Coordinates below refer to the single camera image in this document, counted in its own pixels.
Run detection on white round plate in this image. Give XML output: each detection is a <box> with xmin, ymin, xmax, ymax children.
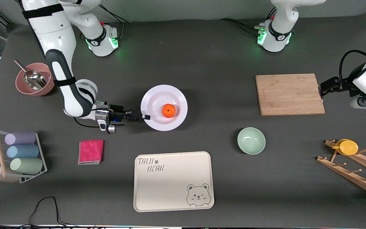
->
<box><xmin>140</xmin><ymin>84</ymin><xmax>188</xmax><ymax>131</ymax></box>

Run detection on orange mandarin fruit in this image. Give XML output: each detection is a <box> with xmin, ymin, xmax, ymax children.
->
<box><xmin>162</xmin><ymin>104</ymin><xmax>176</xmax><ymax>118</ymax></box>

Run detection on folded pink cloth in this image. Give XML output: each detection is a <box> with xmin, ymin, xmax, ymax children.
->
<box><xmin>78</xmin><ymin>139</ymin><xmax>105</xmax><ymax>165</ymax></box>

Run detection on wooden cutting board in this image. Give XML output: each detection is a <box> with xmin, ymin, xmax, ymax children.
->
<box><xmin>255</xmin><ymin>73</ymin><xmax>326</xmax><ymax>116</ymax></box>

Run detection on yellow cup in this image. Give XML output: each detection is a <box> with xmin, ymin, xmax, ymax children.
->
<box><xmin>332</xmin><ymin>139</ymin><xmax>359</xmax><ymax>156</ymax></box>

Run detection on pink ribbed bowl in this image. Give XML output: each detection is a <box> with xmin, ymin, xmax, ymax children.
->
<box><xmin>15</xmin><ymin>62</ymin><xmax>56</xmax><ymax>96</ymax></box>

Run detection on cream bear print tray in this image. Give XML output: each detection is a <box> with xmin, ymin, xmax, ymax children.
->
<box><xmin>133</xmin><ymin>151</ymin><xmax>215</xmax><ymax>212</ymax></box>

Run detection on metal scoop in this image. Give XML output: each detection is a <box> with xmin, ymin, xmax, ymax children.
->
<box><xmin>14</xmin><ymin>59</ymin><xmax>48</xmax><ymax>91</ymax></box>

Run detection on wooden peg drying rack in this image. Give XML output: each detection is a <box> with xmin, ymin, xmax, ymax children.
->
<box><xmin>316</xmin><ymin>139</ymin><xmax>366</xmax><ymax>200</ymax></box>

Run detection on pale green bowl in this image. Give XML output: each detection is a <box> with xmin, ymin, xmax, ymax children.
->
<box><xmin>237</xmin><ymin>127</ymin><xmax>266</xmax><ymax>155</ymax></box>

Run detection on purple cup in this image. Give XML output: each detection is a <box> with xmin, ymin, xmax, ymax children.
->
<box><xmin>4</xmin><ymin>131</ymin><xmax>37</xmax><ymax>146</ymax></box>

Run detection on blue cup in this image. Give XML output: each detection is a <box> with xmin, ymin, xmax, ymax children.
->
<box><xmin>6</xmin><ymin>144</ymin><xmax>39</xmax><ymax>159</ymax></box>

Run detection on green cup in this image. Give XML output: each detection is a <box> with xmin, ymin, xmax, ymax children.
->
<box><xmin>10</xmin><ymin>157</ymin><xmax>43</xmax><ymax>175</ymax></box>

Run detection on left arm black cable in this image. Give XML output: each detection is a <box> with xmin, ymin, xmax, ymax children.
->
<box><xmin>339</xmin><ymin>50</ymin><xmax>366</xmax><ymax>84</ymax></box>

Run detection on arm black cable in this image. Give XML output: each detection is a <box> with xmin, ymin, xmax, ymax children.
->
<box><xmin>74</xmin><ymin>116</ymin><xmax>101</xmax><ymax>128</ymax></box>
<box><xmin>339</xmin><ymin>50</ymin><xmax>366</xmax><ymax>84</ymax></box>

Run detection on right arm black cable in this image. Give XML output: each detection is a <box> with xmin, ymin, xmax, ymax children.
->
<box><xmin>74</xmin><ymin>116</ymin><xmax>101</xmax><ymax>128</ymax></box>

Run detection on white wire cup rack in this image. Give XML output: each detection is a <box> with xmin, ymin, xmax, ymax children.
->
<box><xmin>0</xmin><ymin>128</ymin><xmax>48</xmax><ymax>184</ymax></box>

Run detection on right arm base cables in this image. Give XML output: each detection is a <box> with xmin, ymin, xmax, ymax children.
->
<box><xmin>99</xmin><ymin>4</ymin><xmax>129</xmax><ymax>40</ymax></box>

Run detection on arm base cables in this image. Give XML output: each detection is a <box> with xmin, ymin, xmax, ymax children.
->
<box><xmin>99</xmin><ymin>4</ymin><xmax>129</xmax><ymax>40</ymax></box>
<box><xmin>220</xmin><ymin>6</ymin><xmax>277</xmax><ymax>37</ymax></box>

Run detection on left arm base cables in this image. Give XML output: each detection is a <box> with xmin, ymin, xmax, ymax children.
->
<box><xmin>220</xmin><ymin>6</ymin><xmax>277</xmax><ymax>37</ymax></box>

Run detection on looped black floor cable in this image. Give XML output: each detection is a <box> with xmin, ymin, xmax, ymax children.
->
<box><xmin>27</xmin><ymin>196</ymin><xmax>75</xmax><ymax>228</ymax></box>

